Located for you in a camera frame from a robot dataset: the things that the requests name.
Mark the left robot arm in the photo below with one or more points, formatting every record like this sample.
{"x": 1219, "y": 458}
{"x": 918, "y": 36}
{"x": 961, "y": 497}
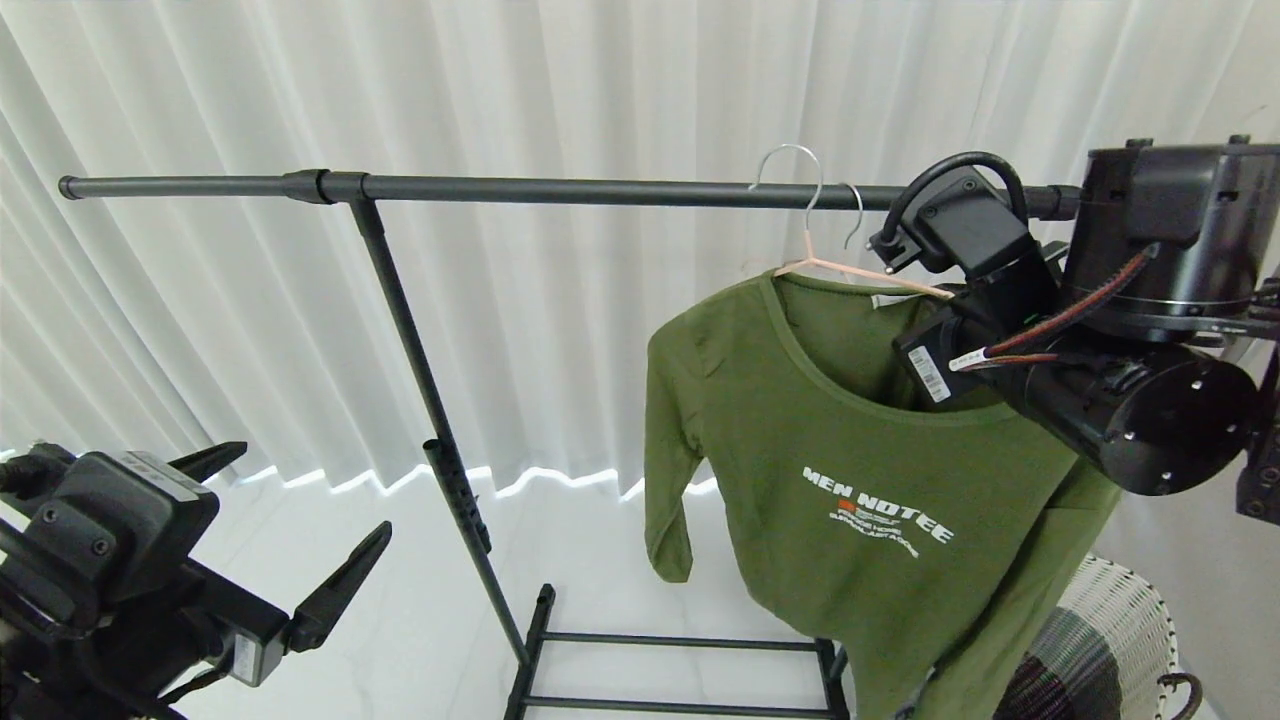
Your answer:
{"x": 60, "y": 680}

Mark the white laundry basket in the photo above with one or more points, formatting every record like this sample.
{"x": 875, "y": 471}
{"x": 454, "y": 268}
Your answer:
{"x": 1110, "y": 620}

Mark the pink clothes hanger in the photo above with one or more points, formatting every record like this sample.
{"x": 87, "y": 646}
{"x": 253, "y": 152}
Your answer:
{"x": 810, "y": 250}
{"x": 861, "y": 210}

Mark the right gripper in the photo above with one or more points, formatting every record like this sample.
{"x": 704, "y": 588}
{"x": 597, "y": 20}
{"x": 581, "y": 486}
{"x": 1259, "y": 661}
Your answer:
{"x": 990, "y": 320}

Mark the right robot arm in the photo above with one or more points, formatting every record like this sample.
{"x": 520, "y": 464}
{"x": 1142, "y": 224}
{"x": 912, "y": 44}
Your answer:
{"x": 1180, "y": 220}

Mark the green printed shirt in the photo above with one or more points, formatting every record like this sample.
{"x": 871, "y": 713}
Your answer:
{"x": 850, "y": 430}

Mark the black clothes rack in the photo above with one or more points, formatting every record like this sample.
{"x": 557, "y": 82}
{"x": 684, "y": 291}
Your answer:
{"x": 600, "y": 190}

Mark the white curtain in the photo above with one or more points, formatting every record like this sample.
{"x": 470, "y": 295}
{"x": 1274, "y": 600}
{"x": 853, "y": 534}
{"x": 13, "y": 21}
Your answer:
{"x": 600, "y": 330}

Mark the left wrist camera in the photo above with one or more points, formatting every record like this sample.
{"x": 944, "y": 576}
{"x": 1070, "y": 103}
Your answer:
{"x": 110, "y": 520}

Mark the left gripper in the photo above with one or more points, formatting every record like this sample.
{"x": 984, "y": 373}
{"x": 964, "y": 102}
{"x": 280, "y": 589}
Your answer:
{"x": 190, "y": 630}

